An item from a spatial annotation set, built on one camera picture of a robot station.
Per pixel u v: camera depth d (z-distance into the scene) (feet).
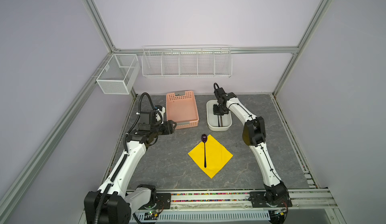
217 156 2.94
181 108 3.75
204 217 5.18
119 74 3.31
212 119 3.44
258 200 2.42
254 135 2.19
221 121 3.37
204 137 3.08
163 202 2.42
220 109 3.01
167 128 2.28
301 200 2.48
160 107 2.36
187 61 3.45
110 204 1.23
